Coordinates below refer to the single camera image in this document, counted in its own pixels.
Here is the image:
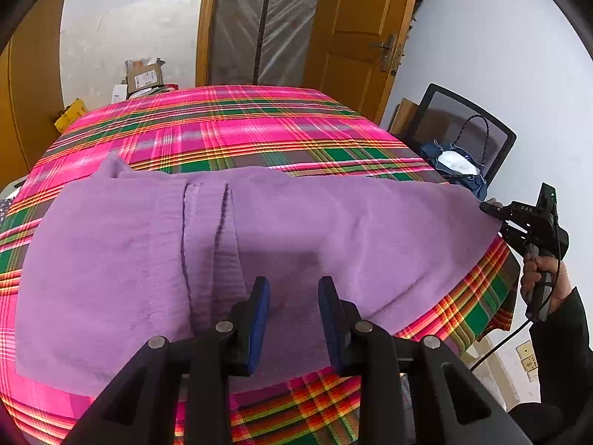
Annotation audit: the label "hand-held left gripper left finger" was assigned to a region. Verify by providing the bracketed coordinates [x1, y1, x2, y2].
[62, 276, 272, 445]

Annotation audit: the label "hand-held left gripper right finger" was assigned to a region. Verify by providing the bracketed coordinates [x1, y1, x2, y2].
[317, 276, 533, 445]

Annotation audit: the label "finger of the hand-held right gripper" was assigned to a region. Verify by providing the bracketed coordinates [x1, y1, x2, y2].
[500, 222, 527, 252]
[479, 199, 515, 218]

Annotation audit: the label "purple fleece pants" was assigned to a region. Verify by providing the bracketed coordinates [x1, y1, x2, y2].
[15, 155, 502, 397]

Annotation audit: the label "person's right hand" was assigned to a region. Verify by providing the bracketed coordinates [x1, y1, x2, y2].
[520, 257, 571, 314]

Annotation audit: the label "blue denim bag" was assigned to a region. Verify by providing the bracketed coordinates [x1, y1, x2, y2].
[421, 141, 488, 201]

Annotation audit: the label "white cloth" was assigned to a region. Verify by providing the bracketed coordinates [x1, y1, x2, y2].
[438, 148, 478, 176]

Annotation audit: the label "black mesh office chair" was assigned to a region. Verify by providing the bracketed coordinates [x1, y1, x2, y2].
[389, 83, 518, 195]

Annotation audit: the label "flat cardboard sheet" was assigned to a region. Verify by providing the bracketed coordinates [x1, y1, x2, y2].
[389, 97, 420, 136]

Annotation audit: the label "pink plaid bed sheet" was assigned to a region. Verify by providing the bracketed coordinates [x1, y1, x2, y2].
[0, 84, 522, 445]

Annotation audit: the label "wooden door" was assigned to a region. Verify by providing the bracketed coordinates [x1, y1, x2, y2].
[303, 0, 423, 124]

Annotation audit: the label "open cardboard box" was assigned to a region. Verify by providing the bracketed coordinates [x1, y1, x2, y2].
[124, 58, 166, 98]

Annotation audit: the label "yellow bag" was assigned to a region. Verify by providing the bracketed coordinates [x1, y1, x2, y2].
[54, 98, 88, 132]

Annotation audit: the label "clear plastic door curtain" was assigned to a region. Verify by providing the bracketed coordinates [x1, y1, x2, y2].
[206, 0, 325, 87]

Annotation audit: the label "wooden wardrobe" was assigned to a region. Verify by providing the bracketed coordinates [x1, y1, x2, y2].
[0, 0, 71, 178]

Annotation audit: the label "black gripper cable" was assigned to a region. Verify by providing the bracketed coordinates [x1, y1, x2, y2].
[470, 317, 533, 372]

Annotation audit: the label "wall socket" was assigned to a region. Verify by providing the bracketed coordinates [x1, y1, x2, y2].
[516, 340, 539, 382]

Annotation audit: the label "metal door handle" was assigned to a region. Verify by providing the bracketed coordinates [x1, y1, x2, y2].
[368, 33, 403, 73]

